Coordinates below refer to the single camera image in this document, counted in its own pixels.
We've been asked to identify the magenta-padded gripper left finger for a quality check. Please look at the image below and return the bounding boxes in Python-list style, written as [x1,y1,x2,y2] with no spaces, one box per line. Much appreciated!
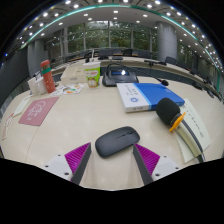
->
[43,142,92,186]

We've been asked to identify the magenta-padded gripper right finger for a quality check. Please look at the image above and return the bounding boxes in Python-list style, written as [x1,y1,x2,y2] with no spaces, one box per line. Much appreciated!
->
[132,143,183,186]

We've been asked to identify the dark grey computer mouse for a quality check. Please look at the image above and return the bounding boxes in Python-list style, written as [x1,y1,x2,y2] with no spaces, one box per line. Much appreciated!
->
[94,125,141,159]

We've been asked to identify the pink printed mouse pad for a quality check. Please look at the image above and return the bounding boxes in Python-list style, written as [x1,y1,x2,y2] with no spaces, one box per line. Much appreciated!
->
[18,96,60,127]

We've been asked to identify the black handheld microphone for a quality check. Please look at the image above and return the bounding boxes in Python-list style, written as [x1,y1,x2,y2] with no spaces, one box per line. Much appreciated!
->
[155,97,206,163]

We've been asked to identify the white printed paper sheet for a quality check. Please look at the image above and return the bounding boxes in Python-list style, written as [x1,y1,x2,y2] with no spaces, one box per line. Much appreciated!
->
[173,98,212,164]

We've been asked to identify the blue and white book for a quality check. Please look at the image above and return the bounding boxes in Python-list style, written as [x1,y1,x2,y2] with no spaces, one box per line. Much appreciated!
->
[116,82,186,113]

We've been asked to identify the colourful sticker sheet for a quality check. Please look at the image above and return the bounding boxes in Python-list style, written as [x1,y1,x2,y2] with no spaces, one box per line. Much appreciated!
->
[50,82,87,98]

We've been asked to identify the red and white leaflet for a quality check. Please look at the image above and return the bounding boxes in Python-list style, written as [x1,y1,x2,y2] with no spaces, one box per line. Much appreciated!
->
[1,113,15,141]

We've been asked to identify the beige desk organizer box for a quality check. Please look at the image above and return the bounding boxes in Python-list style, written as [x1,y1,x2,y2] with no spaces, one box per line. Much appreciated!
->
[60,63,88,86]

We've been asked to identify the green and white drink cup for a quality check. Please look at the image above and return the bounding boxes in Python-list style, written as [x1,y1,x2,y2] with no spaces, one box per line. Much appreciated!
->
[83,61,102,89]

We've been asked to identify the red bottle with green band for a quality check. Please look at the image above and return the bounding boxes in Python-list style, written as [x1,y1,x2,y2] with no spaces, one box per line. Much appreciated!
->
[40,59,57,94]

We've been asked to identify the black desk microphone console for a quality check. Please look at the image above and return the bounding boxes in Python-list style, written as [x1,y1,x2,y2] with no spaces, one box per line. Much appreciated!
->
[101,63,170,88]

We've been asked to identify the long curved conference table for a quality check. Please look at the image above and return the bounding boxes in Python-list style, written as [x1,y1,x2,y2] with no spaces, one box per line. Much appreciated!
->
[49,55,221,101]

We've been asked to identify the dark office chairs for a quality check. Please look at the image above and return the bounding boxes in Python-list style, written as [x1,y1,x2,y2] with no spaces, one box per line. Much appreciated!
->
[83,48,218,98]

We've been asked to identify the ceiling lights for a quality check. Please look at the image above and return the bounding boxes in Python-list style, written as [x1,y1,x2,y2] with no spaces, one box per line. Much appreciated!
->
[3,0,224,68]

